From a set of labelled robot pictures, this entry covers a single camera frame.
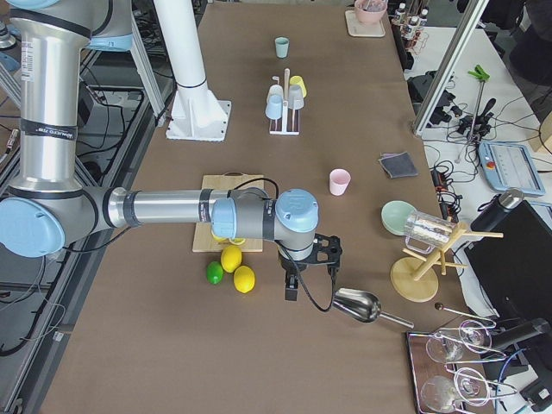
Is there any pink bowl with ice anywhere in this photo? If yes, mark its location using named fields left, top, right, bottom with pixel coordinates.
left=354, top=0, right=387, bottom=24

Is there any green lime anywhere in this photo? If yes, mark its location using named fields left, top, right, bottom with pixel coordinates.
left=206, top=261, right=224, bottom=285

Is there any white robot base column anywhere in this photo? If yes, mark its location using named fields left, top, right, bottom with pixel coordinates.
left=154, top=0, right=231, bottom=142

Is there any clear glass mug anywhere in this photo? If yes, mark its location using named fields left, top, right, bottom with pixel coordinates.
left=404, top=210, right=456, bottom=254

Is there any yellow plastic cup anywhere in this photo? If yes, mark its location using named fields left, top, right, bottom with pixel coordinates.
left=290, top=75, right=307, bottom=97

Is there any yellow lemon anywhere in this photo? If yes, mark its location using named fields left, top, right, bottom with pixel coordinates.
left=233, top=266, right=256, bottom=293
left=221, top=245, right=242, bottom=273

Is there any light blue plastic cup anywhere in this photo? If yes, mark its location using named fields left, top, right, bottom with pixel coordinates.
left=265, top=94, right=283, bottom=121

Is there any mint green plastic cup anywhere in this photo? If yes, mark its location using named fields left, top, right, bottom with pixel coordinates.
left=274, top=36, right=290, bottom=59

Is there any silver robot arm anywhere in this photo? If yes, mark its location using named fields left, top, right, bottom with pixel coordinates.
left=1, top=1, right=342, bottom=300

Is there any grey plastic cup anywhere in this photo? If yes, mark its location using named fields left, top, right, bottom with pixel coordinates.
left=288, top=85, right=304, bottom=110

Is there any grey folded cloth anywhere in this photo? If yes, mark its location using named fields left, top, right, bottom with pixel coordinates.
left=379, top=152, right=418, bottom=179

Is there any blue teach pendant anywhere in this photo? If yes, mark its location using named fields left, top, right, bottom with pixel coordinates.
left=478, top=142, right=546, bottom=197

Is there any pink plastic cup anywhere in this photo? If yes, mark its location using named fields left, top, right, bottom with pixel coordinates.
left=329, top=168, right=351, bottom=196

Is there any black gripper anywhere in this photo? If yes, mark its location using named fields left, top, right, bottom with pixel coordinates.
left=277, top=233, right=342, bottom=301

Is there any cream white plastic cup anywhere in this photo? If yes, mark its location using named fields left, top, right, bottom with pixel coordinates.
left=267, top=85, right=283, bottom=104

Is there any metal scoop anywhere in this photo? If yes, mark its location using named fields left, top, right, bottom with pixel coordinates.
left=332, top=287, right=414, bottom=329

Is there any bamboo cutting board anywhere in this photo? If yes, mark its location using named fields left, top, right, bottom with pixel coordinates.
left=192, top=173, right=263, bottom=253

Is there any white wire cup holder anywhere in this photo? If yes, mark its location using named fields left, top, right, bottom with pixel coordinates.
left=269, top=68, right=302, bottom=135

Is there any wine glass rack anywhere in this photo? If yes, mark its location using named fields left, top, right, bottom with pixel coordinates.
left=406, top=318, right=517, bottom=413

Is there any wooden mug tree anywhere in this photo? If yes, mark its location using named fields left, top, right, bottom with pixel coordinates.
left=390, top=223, right=504, bottom=303

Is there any beige plastic tray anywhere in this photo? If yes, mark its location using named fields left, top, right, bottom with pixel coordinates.
left=345, top=9, right=386, bottom=38

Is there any mint green bowl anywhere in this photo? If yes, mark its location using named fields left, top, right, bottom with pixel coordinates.
left=380, top=200, right=417, bottom=236

